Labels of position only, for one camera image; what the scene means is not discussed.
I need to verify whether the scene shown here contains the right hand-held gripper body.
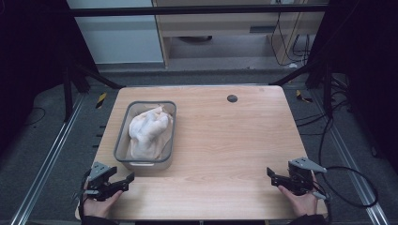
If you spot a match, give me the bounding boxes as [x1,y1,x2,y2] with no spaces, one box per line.
[286,157,329,202]

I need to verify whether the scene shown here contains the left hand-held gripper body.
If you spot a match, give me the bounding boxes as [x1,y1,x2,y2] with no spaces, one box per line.
[84,161,118,202]

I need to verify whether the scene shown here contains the grey-rimmed translucent storage bin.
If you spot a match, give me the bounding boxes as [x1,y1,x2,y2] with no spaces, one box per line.
[113,99,178,172]

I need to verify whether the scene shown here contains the white cloth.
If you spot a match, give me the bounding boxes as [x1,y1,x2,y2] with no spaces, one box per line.
[126,105,175,161]

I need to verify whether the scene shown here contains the person's left hand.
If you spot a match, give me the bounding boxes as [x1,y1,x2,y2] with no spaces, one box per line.
[82,188,124,219]

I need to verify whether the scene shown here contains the person's right hand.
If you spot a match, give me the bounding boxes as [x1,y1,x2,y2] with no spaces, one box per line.
[277,184,319,218]

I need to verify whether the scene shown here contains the yellow black tape strip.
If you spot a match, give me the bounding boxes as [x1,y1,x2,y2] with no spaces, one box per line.
[295,89,314,104]
[95,91,108,110]

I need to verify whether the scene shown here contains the black metal stand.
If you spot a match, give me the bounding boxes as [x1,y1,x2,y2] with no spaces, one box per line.
[268,58,335,119]
[61,55,127,124]

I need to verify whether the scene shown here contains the black curtain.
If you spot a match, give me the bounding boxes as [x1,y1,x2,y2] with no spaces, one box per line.
[0,0,99,158]
[308,0,398,174]

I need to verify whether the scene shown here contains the white cabinet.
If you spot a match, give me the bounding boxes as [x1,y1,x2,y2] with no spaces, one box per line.
[66,0,165,66]

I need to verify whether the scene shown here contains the light wooden desk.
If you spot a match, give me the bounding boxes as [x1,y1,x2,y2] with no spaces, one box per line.
[151,0,330,68]

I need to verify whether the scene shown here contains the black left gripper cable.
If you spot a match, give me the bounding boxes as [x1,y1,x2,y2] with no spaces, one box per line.
[77,170,92,219]

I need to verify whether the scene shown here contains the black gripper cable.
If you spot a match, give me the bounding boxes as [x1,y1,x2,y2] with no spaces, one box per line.
[317,115,379,209]
[77,170,92,219]

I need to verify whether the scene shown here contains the aluminium floor rail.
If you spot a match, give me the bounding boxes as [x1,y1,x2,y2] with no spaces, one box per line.
[313,89,391,225]
[9,93,86,225]

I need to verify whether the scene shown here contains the black floor cable bundle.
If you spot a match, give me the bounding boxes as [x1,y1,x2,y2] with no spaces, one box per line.
[294,74,352,137]

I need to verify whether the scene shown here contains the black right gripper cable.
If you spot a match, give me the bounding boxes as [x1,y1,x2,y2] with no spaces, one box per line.
[317,115,379,209]

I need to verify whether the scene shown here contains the thin black floor cable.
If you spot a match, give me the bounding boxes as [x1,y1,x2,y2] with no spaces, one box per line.
[23,106,47,128]

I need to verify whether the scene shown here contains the black hanging cables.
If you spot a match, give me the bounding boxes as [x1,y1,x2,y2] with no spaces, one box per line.
[269,11,313,68]

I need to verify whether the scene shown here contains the black horizontal frame bar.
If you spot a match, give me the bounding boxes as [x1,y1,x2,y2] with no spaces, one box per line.
[67,4,330,18]

